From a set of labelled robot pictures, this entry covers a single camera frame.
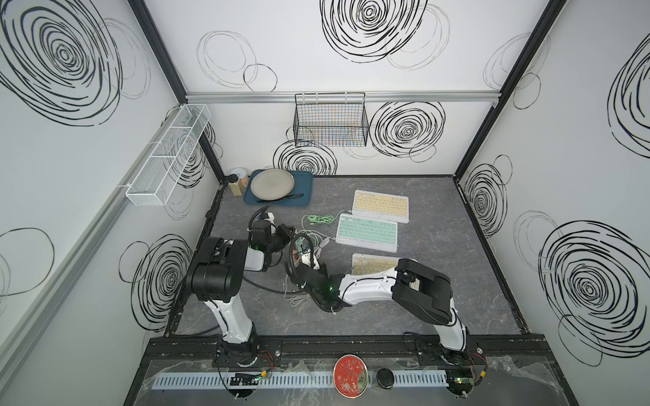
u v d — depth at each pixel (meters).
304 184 1.19
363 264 0.91
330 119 1.44
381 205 1.09
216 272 0.50
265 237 0.79
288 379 0.64
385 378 0.62
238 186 1.09
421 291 0.51
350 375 0.67
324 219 1.04
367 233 1.01
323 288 0.67
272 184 1.16
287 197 1.11
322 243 0.92
